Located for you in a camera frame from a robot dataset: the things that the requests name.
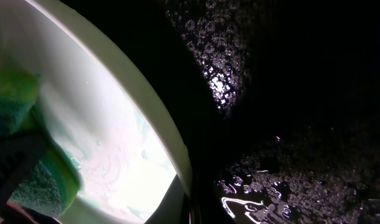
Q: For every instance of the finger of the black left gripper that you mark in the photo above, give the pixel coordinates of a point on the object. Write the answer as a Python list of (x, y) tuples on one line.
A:
[(19, 153)]

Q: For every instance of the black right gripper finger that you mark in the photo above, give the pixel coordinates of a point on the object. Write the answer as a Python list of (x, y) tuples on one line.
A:
[(174, 207)]

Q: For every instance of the green scrubbing sponge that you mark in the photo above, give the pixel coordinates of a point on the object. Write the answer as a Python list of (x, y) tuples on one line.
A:
[(52, 185)]

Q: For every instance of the mint green plate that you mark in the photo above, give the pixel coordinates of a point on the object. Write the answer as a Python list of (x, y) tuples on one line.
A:
[(99, 108)]

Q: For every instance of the round black tray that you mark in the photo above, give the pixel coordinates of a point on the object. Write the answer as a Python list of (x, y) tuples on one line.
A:
[(278, 102)]

